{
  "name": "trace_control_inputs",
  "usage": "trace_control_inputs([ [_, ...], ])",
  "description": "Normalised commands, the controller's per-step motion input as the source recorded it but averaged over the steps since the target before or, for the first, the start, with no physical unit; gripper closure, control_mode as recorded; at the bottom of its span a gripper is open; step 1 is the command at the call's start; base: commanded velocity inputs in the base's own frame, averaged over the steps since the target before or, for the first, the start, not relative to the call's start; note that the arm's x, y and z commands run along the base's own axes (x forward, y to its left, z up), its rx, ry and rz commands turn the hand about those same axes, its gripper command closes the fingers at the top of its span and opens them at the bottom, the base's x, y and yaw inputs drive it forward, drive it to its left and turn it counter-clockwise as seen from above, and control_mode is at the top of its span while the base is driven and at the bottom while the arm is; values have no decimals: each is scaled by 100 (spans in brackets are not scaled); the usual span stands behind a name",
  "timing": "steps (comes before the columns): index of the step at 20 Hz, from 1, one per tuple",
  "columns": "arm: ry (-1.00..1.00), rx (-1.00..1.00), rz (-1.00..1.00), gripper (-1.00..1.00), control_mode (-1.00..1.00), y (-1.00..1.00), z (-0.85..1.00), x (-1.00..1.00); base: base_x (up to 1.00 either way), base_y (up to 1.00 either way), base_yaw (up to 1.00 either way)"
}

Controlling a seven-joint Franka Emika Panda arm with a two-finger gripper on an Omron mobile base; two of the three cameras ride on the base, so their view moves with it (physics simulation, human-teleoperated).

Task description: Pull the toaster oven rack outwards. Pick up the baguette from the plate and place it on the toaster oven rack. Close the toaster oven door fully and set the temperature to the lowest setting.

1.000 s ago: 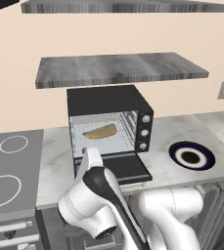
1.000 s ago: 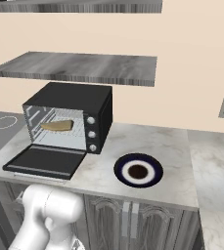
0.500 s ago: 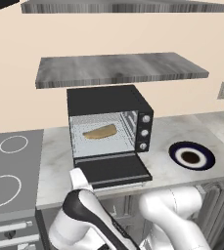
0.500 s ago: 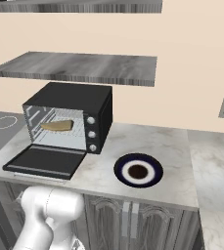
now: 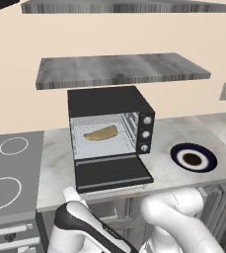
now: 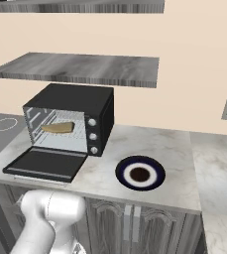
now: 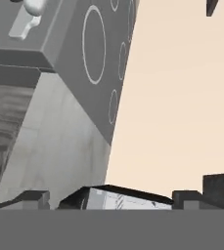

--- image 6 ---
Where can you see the silver toaster oven knob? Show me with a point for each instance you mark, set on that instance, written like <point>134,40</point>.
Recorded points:
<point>93,136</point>
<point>94,150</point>
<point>92,122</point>

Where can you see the black toaster oven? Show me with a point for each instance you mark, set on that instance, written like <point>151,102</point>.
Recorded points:
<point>85,102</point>

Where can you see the grey cupboard door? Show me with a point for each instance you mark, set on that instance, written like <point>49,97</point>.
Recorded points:
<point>106,228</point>
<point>14,198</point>
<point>161,231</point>

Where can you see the tan baguette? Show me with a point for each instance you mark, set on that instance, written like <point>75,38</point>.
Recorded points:
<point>58,127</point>

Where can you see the grey hob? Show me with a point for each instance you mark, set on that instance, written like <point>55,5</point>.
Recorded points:
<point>1,132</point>

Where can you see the dark blue white plate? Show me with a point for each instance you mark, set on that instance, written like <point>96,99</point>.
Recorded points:
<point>140,173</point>

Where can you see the grey wooden wall shelf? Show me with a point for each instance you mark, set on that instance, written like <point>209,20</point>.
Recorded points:
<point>75,5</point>
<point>82,67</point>

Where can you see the black toaster oven door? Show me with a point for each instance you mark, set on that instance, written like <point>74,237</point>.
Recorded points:
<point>45,163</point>

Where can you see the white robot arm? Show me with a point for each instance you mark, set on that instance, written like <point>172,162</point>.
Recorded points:
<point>49,215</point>

